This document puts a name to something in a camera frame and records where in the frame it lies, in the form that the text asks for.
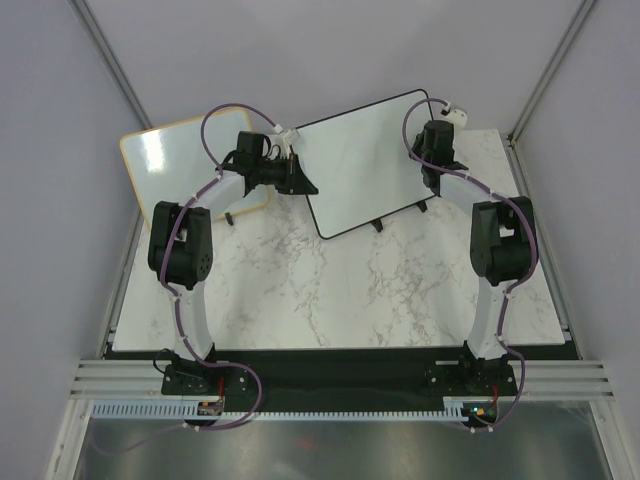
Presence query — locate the black framed whiteboard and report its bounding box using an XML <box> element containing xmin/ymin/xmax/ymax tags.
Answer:
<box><xmin>293</xmin><ymin>89</ymin><xmax>433</xmax><ymax>240</ymax></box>

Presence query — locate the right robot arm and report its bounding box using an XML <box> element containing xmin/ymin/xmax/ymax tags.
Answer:
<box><xmin>410</xmin><ymin>120</ymin><xmax>538</xmax><ymax>395</ymax></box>

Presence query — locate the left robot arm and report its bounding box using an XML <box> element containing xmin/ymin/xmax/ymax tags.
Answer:
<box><xmin>147</xmin><ymin>126</ymin><xmax>319</xmax><ymax>396</ymax></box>

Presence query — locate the wood framed whiteboard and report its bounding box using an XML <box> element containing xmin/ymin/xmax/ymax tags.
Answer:
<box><xmin>120</xmin><ymin>107</ymin><xmax>253</xmax><ymax>227</ymax></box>

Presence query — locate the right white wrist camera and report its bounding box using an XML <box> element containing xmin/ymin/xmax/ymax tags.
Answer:
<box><xmin>440</xmin><ymin>102</ymin><xmax>469</xmax><ymax>130</ymax></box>

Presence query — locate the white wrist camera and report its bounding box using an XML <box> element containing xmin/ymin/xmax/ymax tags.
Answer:
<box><xmin>272</xmin><ymin>124</ymin><xmax>300</xmax><ymax>151</ymax></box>
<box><xmin>440</xmin><ymin>102</ymin><xmax>469</xmax><ymax>130</ymax></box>

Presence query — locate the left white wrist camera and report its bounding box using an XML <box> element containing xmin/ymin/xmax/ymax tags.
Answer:
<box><xmin>272</xmin><ymin>124</ymin><xmax>300</xmax><ymax>151</ymax></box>

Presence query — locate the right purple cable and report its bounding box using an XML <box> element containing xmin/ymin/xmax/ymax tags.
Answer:
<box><xmin>402</xmin><ymin>97</ymin><xmax>539</xmax><ymax>435</ymax></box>

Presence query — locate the purple cable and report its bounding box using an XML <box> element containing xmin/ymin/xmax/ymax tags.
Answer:
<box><xmin>89</xmin><ymin>102</ymin><xmax>284</xmax><ymax>457</ymax></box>
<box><xmin>402</xmin><ymin>97</ymin><xmax>539</xmax><ymax>435</ymax></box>

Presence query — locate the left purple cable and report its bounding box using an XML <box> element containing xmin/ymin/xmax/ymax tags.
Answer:
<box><xmin>89</xmin><ymin>102</ymin><xmax>284</xmax><ymax>457</ymax></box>

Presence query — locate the right aluminium frame post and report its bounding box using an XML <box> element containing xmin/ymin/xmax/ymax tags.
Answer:
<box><xmin>504</xmin><ymin>0</ymin><xmax>599</xmax><ymax>147</ymax></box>

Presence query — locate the aluminium frame post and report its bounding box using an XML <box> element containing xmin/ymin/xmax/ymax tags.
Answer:
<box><xmin>69</xmin><ymin>0</ymin><xmax>152</xmax><ymax>129</ymax></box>
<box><xmin>504</xmin><ymin>0</ymin><xmax>599</xmax><ymax>147</ymax></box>

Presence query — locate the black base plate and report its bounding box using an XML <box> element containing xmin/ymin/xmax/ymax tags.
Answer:
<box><xmin>161</xmin><ymin>346</ymin><xmax>517</xmax><ymax>413</ymax></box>

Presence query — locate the left aluminium frame post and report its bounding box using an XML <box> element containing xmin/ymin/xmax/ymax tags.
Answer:
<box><xmin>69</xmin><ymin>0</ymin><xmax>152</xmax><ymax>129</ymax></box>

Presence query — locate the white slotted cable duct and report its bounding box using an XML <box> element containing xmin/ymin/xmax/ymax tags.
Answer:
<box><xmin>90</xmin><ymin>397</ymin><xmax>468</xmax><ymax>422</ymax></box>

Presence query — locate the aluminium front rail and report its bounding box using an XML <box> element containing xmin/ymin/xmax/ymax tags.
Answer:
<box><xmin>71</xmin><ymin>352</ymin><xmax>613</xmax><ymax>399</ymax></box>

